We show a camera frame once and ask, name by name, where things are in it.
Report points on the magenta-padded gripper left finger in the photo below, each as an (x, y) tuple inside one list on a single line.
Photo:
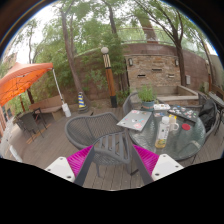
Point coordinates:
[(78, 161)]

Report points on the wooden bench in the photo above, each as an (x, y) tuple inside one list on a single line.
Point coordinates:
[(46, 106)]

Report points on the small colourful sticker card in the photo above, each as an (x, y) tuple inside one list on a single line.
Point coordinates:
[(159, 114)]

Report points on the orange canopy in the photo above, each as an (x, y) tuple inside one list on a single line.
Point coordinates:
[(23, 80)]

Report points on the black laptop with stickers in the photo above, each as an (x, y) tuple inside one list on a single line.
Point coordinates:
[(184, 113)]

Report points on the white sticker sheet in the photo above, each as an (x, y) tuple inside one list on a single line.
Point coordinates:
[(162, 107)]

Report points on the leaning grey-trunked tree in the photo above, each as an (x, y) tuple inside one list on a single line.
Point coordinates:
[(70, 60)]

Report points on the clear white-capped drink bottle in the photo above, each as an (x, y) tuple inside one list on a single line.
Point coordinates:
[(162, 131)]

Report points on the white ceramic mug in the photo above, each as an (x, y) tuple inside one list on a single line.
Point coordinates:
[(174, 125)]

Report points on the silver laptop with stickers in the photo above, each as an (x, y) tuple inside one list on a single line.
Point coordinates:
[(135, 119)]

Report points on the black wall lamp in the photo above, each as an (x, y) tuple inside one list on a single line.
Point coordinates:
[(130, 62), (176, 62)]

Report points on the striped globe lamp post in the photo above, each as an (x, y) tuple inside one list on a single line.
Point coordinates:
[(109, 80)]

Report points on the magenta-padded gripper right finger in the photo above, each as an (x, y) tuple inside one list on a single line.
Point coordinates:
[(148, 160)]

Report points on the green plant in teal pot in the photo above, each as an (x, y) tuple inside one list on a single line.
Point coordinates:
[(147, 96)]

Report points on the flat round red coaster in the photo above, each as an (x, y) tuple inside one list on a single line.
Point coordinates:
[(186, 127)]

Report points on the dark-trunked tree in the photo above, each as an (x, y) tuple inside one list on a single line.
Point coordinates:
[(180, 66)]

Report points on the yellow and blue striped cone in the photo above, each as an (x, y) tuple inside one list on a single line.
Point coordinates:
[(82, 101)]

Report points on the stone water basin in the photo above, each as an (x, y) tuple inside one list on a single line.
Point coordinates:
[(180, 95)]

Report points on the white canopy base weight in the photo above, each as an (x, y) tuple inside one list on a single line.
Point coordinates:
[(66, 110)]

